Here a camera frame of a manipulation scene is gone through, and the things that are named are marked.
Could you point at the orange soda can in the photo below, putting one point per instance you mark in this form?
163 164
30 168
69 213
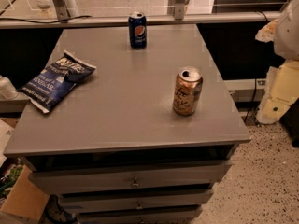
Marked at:
188 87

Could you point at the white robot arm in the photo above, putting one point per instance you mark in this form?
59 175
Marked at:
284 33

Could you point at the blue chip bag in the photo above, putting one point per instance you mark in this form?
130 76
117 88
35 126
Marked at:
55 81

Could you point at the grey drawer cabinet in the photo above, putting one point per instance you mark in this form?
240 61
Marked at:
114 150

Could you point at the blue Pepsi can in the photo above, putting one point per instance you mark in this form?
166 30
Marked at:
137 24

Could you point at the cardboard box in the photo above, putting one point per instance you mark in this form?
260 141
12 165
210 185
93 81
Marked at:
25 204

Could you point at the metal railing frame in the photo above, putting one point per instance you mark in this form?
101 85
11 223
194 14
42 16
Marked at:
111 13

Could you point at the white object at left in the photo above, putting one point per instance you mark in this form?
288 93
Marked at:
7 90

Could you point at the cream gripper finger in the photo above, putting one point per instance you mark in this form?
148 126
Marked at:
281 91

